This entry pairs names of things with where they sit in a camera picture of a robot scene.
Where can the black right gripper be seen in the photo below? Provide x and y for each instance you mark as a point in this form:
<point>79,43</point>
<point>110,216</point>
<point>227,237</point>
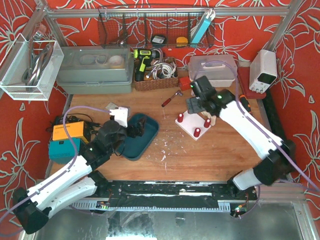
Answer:
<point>194,106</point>

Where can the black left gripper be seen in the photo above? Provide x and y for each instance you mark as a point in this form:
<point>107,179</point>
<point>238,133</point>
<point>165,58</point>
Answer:
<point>135,129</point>

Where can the red spring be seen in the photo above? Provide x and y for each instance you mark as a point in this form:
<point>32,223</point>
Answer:
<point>207,123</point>
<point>180,118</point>
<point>197,132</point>

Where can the beige work glove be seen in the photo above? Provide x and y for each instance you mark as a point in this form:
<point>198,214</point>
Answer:
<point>211,117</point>

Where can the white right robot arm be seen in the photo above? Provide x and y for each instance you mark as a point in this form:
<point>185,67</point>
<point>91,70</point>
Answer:
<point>276,154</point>

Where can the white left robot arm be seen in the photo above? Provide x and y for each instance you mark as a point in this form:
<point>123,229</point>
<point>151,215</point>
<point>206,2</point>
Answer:
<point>78,179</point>

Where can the teal plastic tray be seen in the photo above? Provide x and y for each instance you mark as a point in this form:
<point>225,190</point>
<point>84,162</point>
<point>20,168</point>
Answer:
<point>133,148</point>

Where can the orange cube adapter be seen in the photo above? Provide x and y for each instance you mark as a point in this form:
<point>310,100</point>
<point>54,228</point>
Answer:
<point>184,83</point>

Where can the small clear packet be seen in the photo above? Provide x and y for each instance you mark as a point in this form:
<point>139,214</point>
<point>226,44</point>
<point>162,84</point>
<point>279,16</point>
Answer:
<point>111,106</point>

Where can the white plastic storage box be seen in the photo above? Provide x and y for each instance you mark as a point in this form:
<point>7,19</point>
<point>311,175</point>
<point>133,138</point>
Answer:
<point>217,68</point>

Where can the orange black ratchet screwdriver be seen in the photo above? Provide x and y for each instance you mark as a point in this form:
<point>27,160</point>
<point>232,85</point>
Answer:
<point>245,103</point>

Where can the yellow electronics box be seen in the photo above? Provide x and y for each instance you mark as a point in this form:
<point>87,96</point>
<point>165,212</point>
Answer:
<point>78,130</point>

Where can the woven wicker basket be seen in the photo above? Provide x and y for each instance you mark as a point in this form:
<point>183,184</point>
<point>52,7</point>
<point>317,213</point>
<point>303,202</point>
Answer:
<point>148,84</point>

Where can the teal electronics box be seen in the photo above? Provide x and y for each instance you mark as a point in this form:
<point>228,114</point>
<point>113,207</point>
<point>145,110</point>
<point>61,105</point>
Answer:
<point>61,151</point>

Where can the white bench power supply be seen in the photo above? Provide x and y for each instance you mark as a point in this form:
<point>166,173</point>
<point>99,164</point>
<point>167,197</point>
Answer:
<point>263,71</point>

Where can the yellow tape measure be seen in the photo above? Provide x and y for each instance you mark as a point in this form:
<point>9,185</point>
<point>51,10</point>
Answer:
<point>181,42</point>

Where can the grey plastic storage bin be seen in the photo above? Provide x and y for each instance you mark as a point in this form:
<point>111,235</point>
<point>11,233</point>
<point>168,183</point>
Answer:
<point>89,70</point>

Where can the blue white box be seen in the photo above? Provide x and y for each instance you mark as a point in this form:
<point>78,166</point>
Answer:
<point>197,32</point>

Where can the clear acrylic box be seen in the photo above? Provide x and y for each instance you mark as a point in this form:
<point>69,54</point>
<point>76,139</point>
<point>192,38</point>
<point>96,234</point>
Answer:
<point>30,69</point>

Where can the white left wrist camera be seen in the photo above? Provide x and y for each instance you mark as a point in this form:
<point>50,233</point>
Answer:
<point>120,115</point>

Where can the white peg base plate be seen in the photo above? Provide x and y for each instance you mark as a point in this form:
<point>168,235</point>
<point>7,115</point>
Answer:
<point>191,121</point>

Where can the green yellow cordless drill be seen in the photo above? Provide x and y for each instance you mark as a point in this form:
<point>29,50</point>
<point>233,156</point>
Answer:
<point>145,57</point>

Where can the black wire wall basket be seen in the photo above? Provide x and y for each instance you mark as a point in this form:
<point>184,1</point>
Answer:
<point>133,26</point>

